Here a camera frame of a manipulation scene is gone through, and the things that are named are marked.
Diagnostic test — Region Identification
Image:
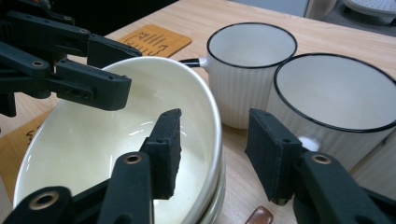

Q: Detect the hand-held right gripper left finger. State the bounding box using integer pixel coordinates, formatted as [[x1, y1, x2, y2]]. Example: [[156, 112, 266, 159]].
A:
[[141, 107, 182, 200]]

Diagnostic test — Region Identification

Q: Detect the brown wooden spoon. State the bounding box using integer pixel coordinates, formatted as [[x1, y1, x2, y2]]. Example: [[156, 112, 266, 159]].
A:
[[245, 204, 275, 224]]

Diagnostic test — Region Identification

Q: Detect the white ribbed mug black rim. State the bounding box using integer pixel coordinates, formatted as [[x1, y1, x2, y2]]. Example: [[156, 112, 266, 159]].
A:
[[179, 21, 298, 130], [265, 52, 396, 172]]

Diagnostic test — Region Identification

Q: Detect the wooden coaster with cut pattern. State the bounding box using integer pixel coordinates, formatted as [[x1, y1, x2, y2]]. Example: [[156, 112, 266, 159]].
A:
[[117, 23, 193, 59], [0, 110, 52, 203]]

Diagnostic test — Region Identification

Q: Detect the cream ceramic bowl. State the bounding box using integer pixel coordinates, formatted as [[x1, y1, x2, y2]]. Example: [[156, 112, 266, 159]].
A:
[[12, 55, 224, 224], [194, 146, 226, 224], [204, 174, 228, 224]]

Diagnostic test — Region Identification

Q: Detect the pale blue partition panel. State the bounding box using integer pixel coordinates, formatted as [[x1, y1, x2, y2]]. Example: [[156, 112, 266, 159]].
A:
[[228, 0, 310, 18]]

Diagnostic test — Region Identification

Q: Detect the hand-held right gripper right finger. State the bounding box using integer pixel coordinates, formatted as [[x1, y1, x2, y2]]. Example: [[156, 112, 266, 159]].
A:
[[245, 107, 303, 206]]

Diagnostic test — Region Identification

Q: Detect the round flat object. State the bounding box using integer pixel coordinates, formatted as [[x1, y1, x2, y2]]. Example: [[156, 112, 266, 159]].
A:
[[342, 0, 396, 18]]

